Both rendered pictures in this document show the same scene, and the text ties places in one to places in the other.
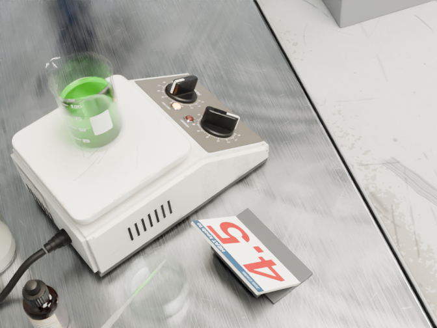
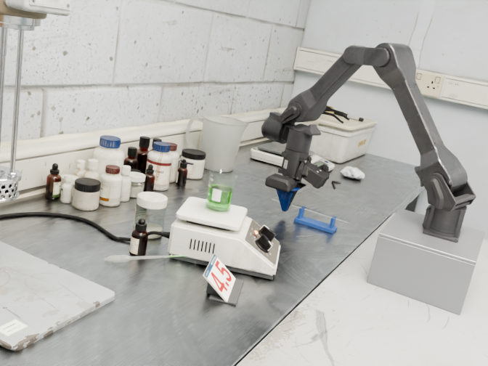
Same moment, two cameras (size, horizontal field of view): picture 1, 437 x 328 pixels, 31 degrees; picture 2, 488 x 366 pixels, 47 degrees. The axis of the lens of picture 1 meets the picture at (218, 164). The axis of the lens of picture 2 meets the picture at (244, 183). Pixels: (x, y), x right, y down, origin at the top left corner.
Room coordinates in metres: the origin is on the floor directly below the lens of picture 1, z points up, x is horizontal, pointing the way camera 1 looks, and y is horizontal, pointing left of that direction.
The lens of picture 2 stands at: (-0.34, -0.54, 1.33)
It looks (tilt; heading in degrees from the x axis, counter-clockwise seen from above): 15 degrees down; 37
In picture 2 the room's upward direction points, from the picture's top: 10 degrees clockwise
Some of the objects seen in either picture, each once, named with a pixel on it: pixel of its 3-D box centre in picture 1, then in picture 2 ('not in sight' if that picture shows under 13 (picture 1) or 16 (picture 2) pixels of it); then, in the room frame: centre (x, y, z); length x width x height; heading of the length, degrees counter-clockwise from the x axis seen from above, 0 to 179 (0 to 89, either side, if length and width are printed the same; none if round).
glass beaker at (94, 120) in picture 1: (86, 101); (220, 190); (0.45, 0.10, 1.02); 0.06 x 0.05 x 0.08; 52
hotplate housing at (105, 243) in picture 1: (133, 159); (222, 237); (0.45, 0.08, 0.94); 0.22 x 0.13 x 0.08; 122
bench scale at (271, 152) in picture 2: not in sight; (293, 157); (1.28, 0.48, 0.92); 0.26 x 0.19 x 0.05; 103
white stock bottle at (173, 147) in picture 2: not in sight; (168, 162); (0.69, 0.49, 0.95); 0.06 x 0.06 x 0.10
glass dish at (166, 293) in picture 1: (156, 285); (179, 266); (0.33, 0.07, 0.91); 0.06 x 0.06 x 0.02
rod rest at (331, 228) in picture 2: not in sight; (316, 218); (0.80, 0.08, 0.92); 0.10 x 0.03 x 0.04; 104
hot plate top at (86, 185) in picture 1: (100, 144); (213, 213); (0.44, 0.10, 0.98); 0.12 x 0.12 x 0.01; 32
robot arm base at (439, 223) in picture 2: not in sight; (444, 218); (0.73, -0.23, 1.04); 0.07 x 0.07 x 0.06; 14
